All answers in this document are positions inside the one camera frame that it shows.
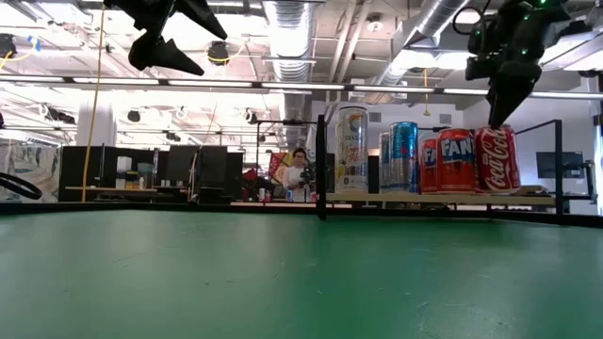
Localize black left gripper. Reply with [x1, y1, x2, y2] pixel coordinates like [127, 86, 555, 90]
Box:
[103, 0, 229, 77]

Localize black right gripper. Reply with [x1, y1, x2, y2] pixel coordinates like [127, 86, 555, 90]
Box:
[464, 0, 574, 130]

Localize red Coca-Cola can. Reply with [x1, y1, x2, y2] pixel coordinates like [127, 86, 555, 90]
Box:
[474, 124, 522, 195]

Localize red Fanta can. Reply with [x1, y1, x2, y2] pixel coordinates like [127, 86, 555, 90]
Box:
[436, 127, 477, 195]
[417, 137, 442, 195]

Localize blue silver energy drink can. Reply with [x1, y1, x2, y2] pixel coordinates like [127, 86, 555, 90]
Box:
[378, 130, 395, 193]
[388, 121, 420, 194]

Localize white Celsius can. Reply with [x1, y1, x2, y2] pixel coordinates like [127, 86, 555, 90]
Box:
[334, 105, 370, 194]

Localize wooden shelf board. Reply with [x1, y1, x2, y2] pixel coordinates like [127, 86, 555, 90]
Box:
[324, 190, 557, 207]

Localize linear ceiling light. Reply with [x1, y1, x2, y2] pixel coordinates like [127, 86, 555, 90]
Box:
[0, 74, 603, 101]

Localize black storage cabinet row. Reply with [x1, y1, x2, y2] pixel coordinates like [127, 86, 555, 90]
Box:
[58, 144, 244, 203]

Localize red banner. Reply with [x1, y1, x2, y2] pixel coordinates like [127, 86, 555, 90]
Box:
[268, 151, 288, 187]

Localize wooden desk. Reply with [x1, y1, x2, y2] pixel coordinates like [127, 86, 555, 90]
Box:
[64, 186, 159, 199]

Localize person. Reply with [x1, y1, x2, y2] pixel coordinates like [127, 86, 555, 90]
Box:
[282, 147, 315, 203]

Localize green table mat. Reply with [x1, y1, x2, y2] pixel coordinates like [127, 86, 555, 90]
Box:
[0, 209, 603, 339]

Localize black wall monitor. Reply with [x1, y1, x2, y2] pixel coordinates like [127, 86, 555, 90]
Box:
[535, 151, 585, 180]

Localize silver ventilation duct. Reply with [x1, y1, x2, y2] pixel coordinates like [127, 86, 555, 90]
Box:
[263, 0, 317, 119]
[376, 0, 472, 86]

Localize yellow cable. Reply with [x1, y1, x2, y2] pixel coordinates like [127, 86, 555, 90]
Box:
[80, 0, 107, 203]

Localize black aluminium table frame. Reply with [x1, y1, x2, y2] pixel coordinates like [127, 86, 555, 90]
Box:
[0, 201, 603, 230]

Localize black metal shelf frame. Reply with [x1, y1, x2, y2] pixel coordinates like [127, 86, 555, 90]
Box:
[256, 114, 597, 221]

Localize black cable loop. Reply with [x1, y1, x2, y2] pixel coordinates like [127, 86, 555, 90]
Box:
[0, 171, 43, 202]

